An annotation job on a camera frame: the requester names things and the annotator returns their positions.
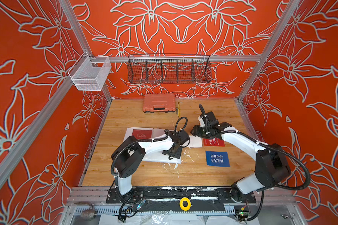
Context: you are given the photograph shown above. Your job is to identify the white photo album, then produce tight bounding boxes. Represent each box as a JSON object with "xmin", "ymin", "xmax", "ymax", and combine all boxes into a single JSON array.
[{"xmin": 123, "ymin": 127, "xmax": 183, "ymax": 165}]

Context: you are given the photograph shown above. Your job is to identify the red card white script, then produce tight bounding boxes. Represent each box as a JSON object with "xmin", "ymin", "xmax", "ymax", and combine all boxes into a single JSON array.
[{"xmin": 132, "ymin": 129, "xmax": 153, "ymax": 139}]

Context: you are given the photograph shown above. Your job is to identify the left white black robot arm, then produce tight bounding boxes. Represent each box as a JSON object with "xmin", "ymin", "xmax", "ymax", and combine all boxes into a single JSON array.
[{"xmin": 110, "ymin": 117, "xmax": 191, "ymax": 196}]

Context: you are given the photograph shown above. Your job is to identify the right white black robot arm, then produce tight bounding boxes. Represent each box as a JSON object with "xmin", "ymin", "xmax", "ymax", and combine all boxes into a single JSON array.
[{"xmin": 191, "ymin": 109, "xmax": 311, "ymax": 202}]

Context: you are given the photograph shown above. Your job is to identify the red card middle row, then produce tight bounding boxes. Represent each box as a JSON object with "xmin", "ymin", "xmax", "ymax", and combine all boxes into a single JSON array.
[{"xmin": 203, "ymin": 138, "xmax": 225, "ymax": 147}]

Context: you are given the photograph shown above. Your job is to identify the blank white card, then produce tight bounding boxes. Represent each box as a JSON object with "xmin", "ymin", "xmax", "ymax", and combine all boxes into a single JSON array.
[{"xmin": 184, "ymin": 136, "xmax": 203, "ymax": 148}]

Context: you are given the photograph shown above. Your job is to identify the blue card white text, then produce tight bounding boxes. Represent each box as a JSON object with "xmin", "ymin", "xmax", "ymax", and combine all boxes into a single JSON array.
[{"xmin": 206, "ymin": 151, "xmax": 230, "ymax": 167}]

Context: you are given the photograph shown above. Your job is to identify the red plastic tool case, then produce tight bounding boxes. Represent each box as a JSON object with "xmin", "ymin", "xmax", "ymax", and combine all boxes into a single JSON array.
[{"xmin": 143, "ymin": 94, "xmax": 176, "ymax": 113}]

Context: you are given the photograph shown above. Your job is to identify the yellow tape roll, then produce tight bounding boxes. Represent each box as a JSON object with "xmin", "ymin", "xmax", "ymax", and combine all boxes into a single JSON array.
[{"xmin": 179, "ymin": 197, "xmax": 192, "ymax": 211}]

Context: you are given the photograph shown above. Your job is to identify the white mesh basket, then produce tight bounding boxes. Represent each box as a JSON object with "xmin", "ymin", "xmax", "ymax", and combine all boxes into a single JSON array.
[{"xmin": 69, "ymin": 52, "xmax": 112, "ymax": 91}]

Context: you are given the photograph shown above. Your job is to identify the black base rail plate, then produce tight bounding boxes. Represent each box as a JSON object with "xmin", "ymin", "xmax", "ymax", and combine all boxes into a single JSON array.
[{"xmin": 106, "ymin": 186, "xmax": 257, "ymax": 216}]

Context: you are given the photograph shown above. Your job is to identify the black wire basket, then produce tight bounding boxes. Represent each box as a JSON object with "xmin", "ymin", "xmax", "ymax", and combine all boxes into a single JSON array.
[{"xmin": 127, "ymin": 53, "xmax": 212, "ymax": 84}]

